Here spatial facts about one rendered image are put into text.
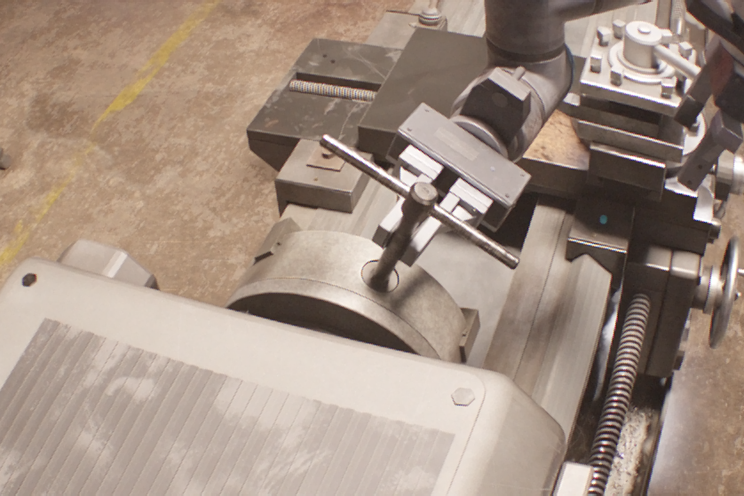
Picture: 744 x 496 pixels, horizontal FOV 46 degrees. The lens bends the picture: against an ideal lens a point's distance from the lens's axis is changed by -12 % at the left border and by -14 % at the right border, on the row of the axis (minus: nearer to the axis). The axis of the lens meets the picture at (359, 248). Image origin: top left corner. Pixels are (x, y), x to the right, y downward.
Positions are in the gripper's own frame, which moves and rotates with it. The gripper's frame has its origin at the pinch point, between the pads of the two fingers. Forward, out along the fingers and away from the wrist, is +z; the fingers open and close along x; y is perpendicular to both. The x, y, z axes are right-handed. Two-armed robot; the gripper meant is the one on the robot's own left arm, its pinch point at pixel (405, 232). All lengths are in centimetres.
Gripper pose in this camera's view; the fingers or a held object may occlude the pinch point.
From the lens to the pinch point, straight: 90.3
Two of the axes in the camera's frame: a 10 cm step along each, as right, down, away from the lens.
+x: -8.2, -5.6, 1.3
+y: -2.6, 5.5, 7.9
